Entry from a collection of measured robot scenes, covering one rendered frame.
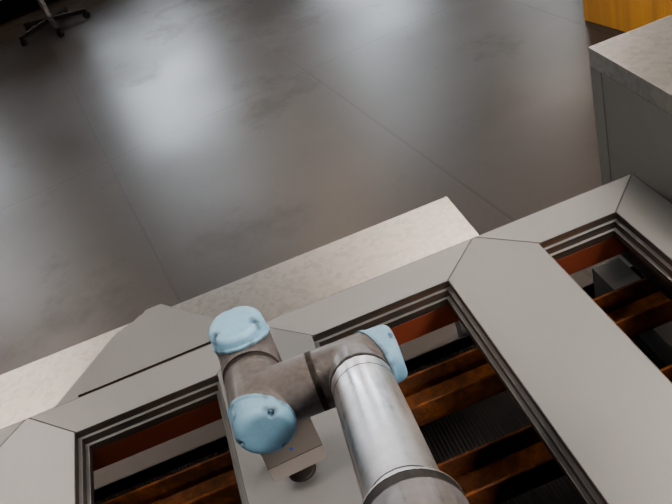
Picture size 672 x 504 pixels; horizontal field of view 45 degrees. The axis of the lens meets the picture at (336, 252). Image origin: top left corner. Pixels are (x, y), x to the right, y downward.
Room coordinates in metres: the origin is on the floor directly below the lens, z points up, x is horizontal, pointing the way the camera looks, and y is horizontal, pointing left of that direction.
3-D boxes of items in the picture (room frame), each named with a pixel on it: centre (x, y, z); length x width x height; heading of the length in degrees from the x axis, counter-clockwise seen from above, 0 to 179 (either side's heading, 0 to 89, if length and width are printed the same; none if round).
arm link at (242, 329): (0.83, 0.15, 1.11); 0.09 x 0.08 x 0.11; 2
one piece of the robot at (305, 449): (0.85, 0.15, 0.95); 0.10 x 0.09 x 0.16; 8
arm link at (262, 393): (0.74, 0.13, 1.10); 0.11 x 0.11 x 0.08; 2
